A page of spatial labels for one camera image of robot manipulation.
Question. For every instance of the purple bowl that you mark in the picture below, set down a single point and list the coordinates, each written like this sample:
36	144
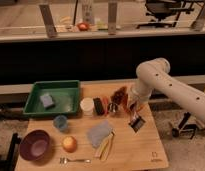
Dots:
34	145

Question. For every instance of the red apple on shelf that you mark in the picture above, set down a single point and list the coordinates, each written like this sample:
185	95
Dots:
83	26

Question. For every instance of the white paper cup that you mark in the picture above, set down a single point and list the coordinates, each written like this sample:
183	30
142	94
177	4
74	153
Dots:
87	106

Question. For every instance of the small metal cup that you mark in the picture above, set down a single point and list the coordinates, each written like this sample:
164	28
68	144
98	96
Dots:
112	108

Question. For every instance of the dark red pine cone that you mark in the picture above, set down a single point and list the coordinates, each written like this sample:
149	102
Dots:
120	96

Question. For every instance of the green plastic tray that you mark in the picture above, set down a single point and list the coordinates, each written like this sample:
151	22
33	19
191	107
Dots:
65	94

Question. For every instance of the black office chair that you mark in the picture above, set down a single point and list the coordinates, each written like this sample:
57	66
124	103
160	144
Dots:
161	9

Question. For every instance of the blue sponge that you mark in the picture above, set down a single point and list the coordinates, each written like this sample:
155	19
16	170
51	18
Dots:
47	100

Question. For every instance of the blue plastic cup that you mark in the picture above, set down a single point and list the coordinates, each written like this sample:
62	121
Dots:
60	122

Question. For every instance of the metal fork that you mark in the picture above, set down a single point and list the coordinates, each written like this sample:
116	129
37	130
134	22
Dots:
66	160

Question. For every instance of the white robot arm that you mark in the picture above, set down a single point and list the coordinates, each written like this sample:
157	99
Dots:
154	74

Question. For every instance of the black stand at left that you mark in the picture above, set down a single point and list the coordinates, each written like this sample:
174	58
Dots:
6	165

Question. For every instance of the black brush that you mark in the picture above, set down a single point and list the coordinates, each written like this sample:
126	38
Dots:
98	106

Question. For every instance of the white orange gripper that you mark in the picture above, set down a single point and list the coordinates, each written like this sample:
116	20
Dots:
134	105

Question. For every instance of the grey blue cloth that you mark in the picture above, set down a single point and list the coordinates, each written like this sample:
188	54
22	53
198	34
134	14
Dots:
97	133

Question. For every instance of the black tripod at right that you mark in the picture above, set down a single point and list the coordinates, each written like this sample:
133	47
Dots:
185	127

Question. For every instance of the red brown bowl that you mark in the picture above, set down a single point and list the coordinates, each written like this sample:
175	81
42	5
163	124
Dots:
124	103

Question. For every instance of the yellow apple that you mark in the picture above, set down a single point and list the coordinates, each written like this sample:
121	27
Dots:
69	144

